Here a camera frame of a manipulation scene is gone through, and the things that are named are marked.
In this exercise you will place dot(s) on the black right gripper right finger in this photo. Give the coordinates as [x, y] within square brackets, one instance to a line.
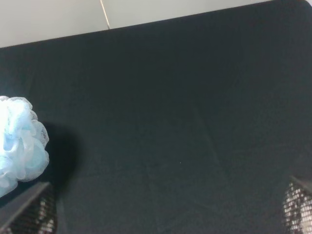
[297, 206]

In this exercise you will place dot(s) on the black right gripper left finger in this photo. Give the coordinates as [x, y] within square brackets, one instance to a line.
[31, 212]

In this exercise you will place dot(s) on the light blue mesh bath loofah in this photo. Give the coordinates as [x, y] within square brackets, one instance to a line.
[23, 139]

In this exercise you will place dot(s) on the black tablecloth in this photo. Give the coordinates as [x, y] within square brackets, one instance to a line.
[184, 126]

